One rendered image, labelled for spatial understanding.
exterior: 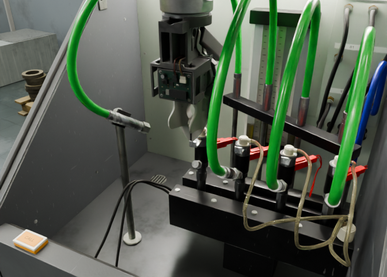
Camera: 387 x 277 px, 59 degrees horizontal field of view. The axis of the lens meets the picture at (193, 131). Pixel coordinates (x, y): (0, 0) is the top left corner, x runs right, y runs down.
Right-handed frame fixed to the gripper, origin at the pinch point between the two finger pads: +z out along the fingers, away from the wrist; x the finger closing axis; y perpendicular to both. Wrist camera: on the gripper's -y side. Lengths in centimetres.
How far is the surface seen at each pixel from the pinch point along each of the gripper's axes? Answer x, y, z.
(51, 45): -324, -272, 81
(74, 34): -14.8, 9.2, -17.2
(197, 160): 0.1, -1.5, 6.8
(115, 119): -12.4, 5.1, -2.1
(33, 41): -327, -249, 71
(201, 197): 1.2, -0.9, 14.6
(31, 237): -22.1, 19.6, 16.3
